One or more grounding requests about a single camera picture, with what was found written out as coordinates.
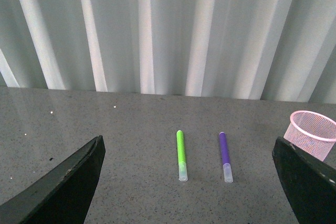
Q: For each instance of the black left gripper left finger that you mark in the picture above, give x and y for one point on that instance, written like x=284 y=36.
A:
x=64 y=194

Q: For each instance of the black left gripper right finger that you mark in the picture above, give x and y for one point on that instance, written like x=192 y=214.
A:
x=308 y=183

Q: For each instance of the purple highlighter pen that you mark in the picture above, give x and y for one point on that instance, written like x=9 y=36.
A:
x=227 y=169

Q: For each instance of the pink mesh cup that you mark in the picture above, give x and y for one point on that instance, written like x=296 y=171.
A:
x=312 y=132

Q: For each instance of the green highlighter pen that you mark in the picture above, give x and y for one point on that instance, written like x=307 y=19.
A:
x=182 y=166

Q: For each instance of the white pleated curtain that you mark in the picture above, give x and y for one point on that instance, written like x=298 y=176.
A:
x=280 y=50

